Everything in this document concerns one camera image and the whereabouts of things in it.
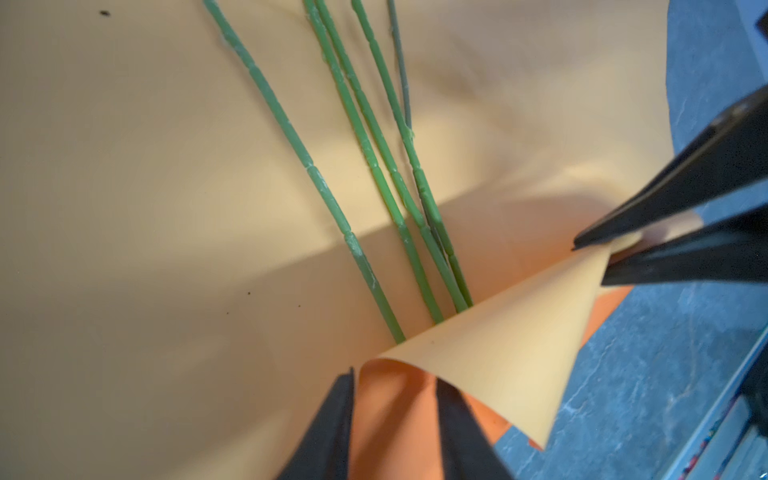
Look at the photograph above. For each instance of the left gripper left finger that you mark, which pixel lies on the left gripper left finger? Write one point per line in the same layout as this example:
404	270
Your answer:
323	452

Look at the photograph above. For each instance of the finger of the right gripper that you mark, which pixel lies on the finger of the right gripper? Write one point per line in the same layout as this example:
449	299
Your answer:
728	154
731	250

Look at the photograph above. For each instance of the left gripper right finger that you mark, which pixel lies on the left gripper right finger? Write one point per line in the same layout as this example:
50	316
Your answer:
465	452

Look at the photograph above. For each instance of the orange wrapping paper sheet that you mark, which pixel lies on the orange wrapping paper sheet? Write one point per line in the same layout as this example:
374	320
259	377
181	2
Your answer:
175	297

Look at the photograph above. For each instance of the cream rose fake flower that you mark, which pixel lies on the cream rose fake flower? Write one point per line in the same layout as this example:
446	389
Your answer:
321	186

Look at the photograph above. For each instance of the light pink rose fake flower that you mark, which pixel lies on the light pink rose fake flower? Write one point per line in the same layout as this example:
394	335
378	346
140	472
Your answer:
456	282

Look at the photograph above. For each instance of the dark pink rose fake flower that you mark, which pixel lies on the dark pink rose fake flower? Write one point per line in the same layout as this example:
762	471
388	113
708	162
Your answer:
372	162

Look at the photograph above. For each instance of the aluminium front rail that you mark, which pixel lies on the aluminium front rail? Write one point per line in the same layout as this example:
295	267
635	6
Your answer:
717	434

